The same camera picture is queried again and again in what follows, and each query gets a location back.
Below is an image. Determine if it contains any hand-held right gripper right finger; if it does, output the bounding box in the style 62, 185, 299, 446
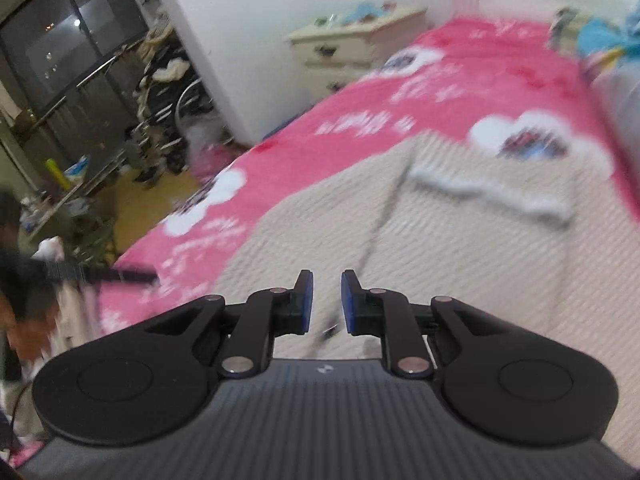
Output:
340, 269, 493, 378

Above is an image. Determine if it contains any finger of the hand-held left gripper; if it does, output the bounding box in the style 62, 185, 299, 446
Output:
30, 259, 158, 286

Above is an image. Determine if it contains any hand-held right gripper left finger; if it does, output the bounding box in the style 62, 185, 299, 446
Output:
147, 269, 315, 378

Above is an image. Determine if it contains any beige houndstooth jacket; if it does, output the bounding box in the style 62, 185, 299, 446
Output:
212, 130, 640, 468

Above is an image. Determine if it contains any person's left forearm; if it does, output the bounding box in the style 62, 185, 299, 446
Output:
0, 295, 56, 361

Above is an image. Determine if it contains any cluttered clothes rack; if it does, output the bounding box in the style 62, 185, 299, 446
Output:
132, 7, 216, 181

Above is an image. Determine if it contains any cluttered low table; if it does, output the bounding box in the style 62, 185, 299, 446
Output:
20, 147, 136, 261

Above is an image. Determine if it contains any yellow-green bottle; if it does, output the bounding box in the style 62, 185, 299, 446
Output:
45, 157, 68, 191

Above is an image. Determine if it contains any pink floral blanket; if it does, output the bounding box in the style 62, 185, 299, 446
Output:
97, 15, 621, 336

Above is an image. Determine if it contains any glass sliding door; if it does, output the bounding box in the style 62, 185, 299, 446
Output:
0, 0, 151, 121

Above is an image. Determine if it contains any cream nightstand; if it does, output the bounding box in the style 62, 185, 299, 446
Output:
286, 6, 431, 96

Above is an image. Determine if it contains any blue cloth bundle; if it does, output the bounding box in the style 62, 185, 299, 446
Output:
342, 1, 398, 25

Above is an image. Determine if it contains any pink grey blue quilt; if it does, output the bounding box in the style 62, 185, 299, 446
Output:
575, 10, 640, 171

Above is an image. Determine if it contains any green plaid pillow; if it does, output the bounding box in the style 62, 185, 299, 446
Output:
547, 7, 591, 51

